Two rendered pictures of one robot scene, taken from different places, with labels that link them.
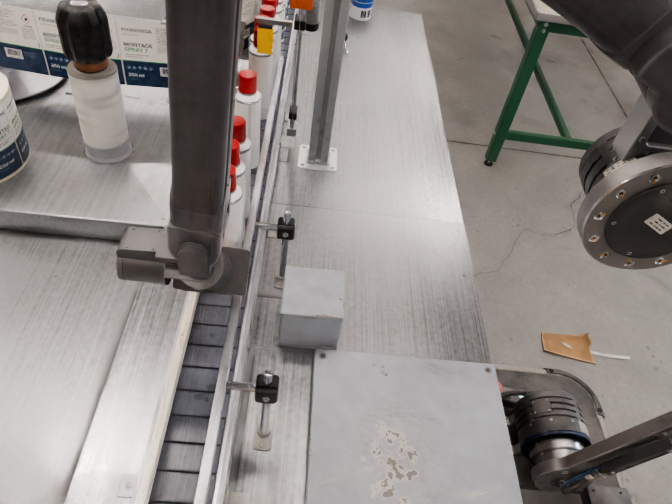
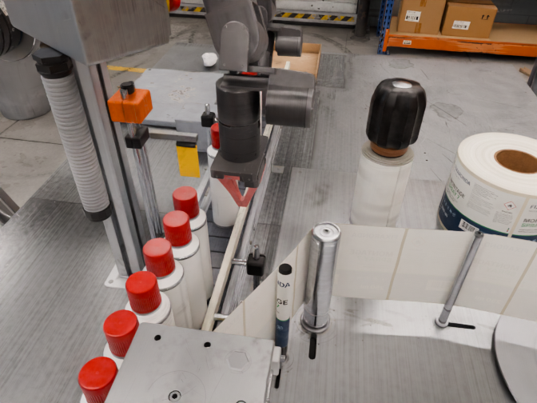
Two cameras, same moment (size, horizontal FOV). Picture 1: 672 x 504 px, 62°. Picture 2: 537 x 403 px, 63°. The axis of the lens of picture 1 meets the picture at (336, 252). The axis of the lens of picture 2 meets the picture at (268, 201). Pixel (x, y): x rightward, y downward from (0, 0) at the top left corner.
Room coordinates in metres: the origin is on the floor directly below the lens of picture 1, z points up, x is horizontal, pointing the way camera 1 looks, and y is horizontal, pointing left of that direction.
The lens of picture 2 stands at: (1.51, 0.45, 1.44)
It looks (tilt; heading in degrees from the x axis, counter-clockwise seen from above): 39 degrees down; 194
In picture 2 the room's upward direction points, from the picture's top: 1 degrees clockwise
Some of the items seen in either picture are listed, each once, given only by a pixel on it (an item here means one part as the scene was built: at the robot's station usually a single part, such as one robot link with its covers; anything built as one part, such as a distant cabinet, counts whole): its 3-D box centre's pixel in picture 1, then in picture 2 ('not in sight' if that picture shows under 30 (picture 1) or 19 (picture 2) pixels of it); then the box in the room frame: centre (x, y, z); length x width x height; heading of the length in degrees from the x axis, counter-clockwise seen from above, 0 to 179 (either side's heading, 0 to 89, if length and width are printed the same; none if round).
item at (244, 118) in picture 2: not in sight; (243, 100); (1.01, 0.29, 1.19); 0.07 x 0.06 x 0.07; 95
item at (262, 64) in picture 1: (260, 74); (192, 247); (1.09, 0.23, 0.98); 0.05 x 0.05 x 0.20
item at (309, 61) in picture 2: not in sight; (283, 61); (-0.01, 0.11, 0.85); 0.30 x 0.26 x 0.04; 6
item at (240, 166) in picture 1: (230, 194); not in sight; (0.69, 0.19, 0.98); 0.05 x 0.05 x 0.20
